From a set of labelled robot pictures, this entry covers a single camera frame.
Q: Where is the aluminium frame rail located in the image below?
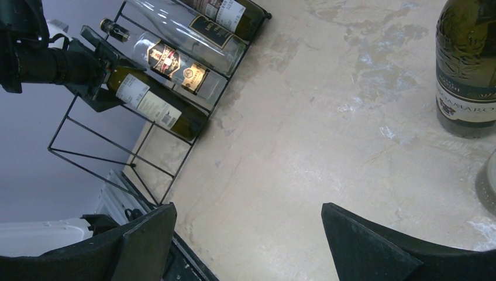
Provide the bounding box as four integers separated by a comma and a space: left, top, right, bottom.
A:
94, 169, 154, 225

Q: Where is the square clear liquor bottle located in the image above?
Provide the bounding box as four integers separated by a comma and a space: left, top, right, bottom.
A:
100, 18, 227, 104

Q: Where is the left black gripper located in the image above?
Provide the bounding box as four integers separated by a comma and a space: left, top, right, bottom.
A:
50, 25, 145, 112

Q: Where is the black wire wine rack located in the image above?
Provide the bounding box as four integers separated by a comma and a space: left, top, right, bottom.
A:
47, 0, 272, 206

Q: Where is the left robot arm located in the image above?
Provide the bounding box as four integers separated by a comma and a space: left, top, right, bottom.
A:
1, 1, 145, 112

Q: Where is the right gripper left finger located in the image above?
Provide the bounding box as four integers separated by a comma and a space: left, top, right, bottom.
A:
1, 203, 177, 280

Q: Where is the clear wine bottle dark label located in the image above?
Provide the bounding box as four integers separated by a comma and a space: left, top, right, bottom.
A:
128, 1, 247, 76

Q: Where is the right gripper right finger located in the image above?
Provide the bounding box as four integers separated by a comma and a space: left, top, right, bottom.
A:
321, 203, 495, 280

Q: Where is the dark green labelled wine bottle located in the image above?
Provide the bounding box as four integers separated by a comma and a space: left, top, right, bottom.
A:
182, 0, 268, 42

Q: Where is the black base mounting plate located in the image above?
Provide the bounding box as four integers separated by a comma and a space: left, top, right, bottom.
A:
123, 209, 220, 281

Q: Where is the dark green bottle back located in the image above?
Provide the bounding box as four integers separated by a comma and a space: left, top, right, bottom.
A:
436, 0, 495, 138

